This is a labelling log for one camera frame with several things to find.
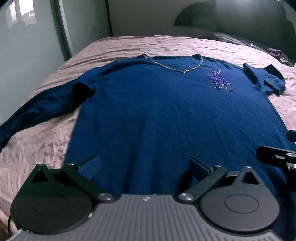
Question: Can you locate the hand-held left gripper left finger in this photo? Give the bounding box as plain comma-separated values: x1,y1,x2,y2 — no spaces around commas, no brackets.
31,156,115,202

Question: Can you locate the bed with pink sheet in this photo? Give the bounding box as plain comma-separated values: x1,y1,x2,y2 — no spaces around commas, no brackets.
0,35,296,232

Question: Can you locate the purple cloth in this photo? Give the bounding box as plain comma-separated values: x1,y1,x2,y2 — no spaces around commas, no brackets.
268,47,290,63

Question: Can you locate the large dark cushion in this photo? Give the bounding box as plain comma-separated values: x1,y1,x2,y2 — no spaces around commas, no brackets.
173,0,287,35

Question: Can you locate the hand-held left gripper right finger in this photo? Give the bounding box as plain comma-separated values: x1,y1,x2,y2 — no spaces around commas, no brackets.
178,157,260,202

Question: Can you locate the blue beaded v-neck sweater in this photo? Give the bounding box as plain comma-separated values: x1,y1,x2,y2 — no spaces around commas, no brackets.
0,53,296,234

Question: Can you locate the dark patterned blanket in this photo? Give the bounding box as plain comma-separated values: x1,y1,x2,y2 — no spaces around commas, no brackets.
208,31,296,66

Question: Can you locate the glossy wardrobe door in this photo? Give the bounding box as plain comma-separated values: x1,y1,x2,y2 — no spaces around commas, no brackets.
0,0,73,99

